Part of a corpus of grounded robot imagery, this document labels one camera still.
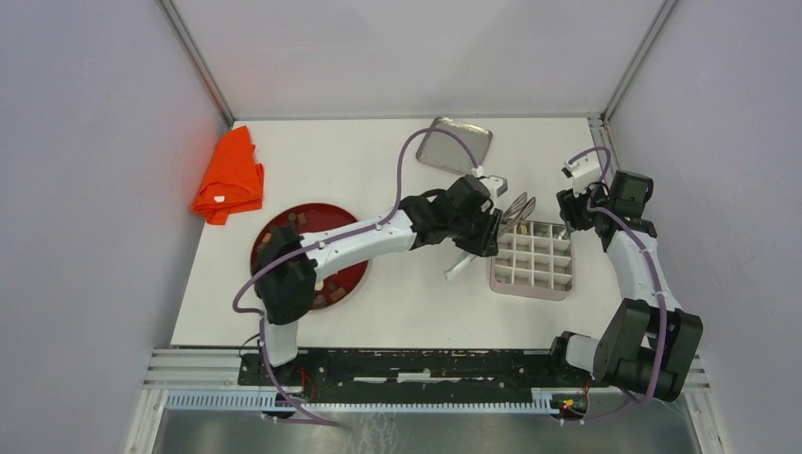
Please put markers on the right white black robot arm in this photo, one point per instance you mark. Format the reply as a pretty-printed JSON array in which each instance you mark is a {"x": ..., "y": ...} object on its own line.
[{"x": 650, "y": 343}]

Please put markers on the brown chocolate piece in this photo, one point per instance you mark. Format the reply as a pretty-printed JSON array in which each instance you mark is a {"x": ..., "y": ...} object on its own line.
[{"x": 338, "y": 294}]

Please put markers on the red round plate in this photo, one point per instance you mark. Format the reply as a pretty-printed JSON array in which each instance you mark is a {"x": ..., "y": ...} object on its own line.
[{"x": 312, "y": 218}]

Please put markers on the silver tin lid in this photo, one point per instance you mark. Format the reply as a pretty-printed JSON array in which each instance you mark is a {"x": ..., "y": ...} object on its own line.
[{"x": 464, "y": 146}]

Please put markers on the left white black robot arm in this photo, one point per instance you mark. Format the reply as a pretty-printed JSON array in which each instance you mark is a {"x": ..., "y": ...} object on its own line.
[{"x": 287, "y": 269}]

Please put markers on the orange folded cloth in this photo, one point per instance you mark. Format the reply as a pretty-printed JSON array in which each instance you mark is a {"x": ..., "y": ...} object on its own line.
[{"x": 233, "y": 181}]

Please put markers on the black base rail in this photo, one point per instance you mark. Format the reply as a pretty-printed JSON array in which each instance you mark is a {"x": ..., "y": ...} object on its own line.
[{"x": 418, "y": 376}]

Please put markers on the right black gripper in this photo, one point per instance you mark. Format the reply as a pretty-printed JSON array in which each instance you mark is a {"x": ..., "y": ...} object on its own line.
[{"x": 569, "y": 205}]

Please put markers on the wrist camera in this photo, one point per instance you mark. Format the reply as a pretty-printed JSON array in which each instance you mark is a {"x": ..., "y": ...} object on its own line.
[
  {"x": 497, "y": 186},
  {"x": 582, "y": 172}
]

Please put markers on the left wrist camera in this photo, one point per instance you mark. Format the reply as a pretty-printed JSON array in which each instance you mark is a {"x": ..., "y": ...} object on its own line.
[{"x": 497, "y": 186}]

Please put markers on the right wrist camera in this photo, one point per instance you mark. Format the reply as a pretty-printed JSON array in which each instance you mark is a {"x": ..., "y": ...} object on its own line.
[{"x": 582, "y": 172}]

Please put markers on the pink tin box with dividers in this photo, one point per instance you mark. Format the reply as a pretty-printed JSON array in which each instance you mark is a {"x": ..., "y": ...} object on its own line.
[{"x": 537, "y": 266}]

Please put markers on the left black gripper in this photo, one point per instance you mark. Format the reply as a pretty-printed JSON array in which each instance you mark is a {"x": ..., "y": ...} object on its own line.
[{"x": 486, "y": 244}]

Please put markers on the dark round chocolate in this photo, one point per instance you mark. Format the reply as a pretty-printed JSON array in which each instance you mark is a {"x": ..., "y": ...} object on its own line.
[{"x": 319, "y": 302}]

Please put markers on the silver serving tongs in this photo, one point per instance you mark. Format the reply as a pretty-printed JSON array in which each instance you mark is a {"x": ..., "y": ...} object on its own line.
[{"x": 520, "y": 208}]

